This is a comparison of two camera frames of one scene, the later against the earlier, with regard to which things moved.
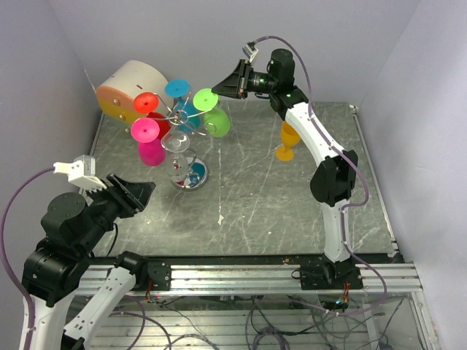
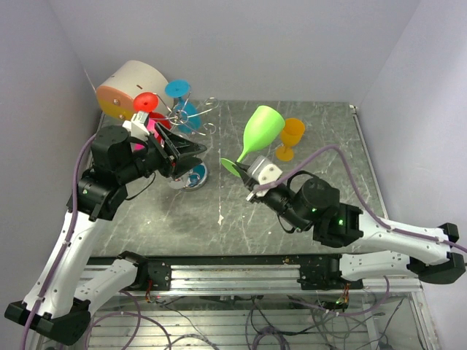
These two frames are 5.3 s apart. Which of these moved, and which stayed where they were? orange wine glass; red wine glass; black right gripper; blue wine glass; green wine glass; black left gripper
Moved: black right gripper; green wine glass; black left gripper
Stayed: orange wine glass; blue wine glass; red wine glass
